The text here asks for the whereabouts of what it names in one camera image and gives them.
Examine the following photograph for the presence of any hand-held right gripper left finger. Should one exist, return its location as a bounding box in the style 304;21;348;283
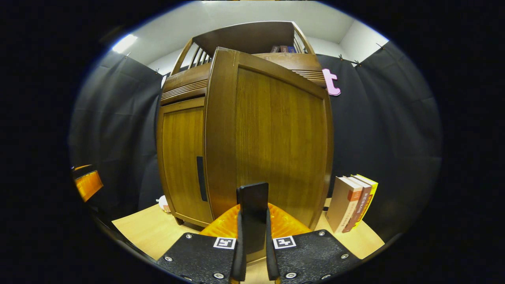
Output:
156;203;247;284

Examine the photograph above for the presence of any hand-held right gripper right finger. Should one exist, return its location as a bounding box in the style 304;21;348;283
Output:
265;202;361;284

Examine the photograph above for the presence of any black door handle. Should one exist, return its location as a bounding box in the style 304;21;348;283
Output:
196;156;208;202
237;182;269;255

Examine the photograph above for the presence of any wooden shoe cabinet door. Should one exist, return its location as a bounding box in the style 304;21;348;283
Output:
157;97;213;228
203;47;334;263

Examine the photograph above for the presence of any wooden double-door shoe cabinet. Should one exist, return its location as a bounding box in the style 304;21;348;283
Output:
157;21;334;237

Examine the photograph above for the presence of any white crumpled packet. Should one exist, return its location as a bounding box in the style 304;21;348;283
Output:
156;195;172;214

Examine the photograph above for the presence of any white and tan book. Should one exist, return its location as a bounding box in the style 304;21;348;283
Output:
325;176;363;234

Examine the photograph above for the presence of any red-brown book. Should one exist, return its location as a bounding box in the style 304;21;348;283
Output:
342;176;372;233

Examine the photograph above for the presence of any yellow book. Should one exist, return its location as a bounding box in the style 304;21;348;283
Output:
351;174;378;230

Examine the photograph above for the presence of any ceiling light panel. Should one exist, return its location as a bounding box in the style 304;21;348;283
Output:
112;34;138;54

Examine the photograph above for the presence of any black backdrop cloth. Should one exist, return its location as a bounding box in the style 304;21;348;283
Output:
69;41;442;242

